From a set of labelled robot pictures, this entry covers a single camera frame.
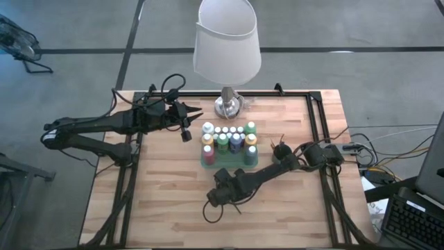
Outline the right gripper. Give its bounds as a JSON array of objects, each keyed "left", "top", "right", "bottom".
[{"left": 207, "top": 167, "right": 259, "bottom": 209}]

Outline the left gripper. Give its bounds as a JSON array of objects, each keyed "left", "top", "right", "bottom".
[{"left": 162, "top": 89, "right": 205, "bottom": 143}]

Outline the large dark grey paint bottle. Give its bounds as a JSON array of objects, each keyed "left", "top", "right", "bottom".
[{"left": 243, "top": 144, "right": 259, "bottom": 166}]

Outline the large red paint bottle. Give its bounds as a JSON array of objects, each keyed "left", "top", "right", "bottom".
[{"left": 201, "top": 144, "right": 216, "bottom": 165}]

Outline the large blue paint bottle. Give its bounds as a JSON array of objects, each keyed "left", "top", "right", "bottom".
[{"left": 229, "top": 133, "right": 244, "bottom": 154}]

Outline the teal translucent plastic bin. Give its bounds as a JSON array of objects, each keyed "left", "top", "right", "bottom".
[{"left": 200, "top": 121, "right": 260, "bottom": 170}]

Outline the dark green plastic cup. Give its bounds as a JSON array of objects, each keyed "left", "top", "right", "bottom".
[{"left": 271, "top": 142, "right": 294, "bottom": 165}]

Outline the silver table lamp white shade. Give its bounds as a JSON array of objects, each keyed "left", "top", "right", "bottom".
[{"left": 192, "top": 0, "right": 263, "bottom": 121}]

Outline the grey adapter box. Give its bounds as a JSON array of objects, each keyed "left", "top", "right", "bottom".
[{"left": 341, "top": 144, "right": 365, "bottom": 156}]

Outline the black power supply box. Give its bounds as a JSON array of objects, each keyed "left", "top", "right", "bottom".
[{"left": 360, "top": 167, "right": 398, "bottom": 185}]

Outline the grey metal desk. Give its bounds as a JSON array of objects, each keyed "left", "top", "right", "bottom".
[{"left": 0, "top": 151, "right": 57, "bottom": 250}]

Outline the black keyboard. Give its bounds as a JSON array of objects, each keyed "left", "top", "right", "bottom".
[{"left": 380, "top": 187, "right": 444, "bottom": 250}]

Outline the black floor fan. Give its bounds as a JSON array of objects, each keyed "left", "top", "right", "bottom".
[{"left": 0, "top": 12, "right": 55, "bottom": 74}]

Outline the grey monitor panel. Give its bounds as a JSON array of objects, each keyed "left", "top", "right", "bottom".
[{"left": 415, "top": 112, "right": 444, "bottom": 206}]

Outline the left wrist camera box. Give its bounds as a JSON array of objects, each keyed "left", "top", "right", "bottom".
[{"left": 166, "top": 103, "right": 183, "bottom": 122}]

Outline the black camera cable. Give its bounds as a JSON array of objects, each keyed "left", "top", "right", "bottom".
[
  {"left": 202, "top": 197, "right": 244, "bottom": 224},
  {"left": 110, "top": 73, "right": 187, "bottom": 107}
]

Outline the clear lamp power cord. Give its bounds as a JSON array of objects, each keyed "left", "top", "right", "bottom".
[{"left": 239, "top": 95, "right": 256, "bottom": 112}]

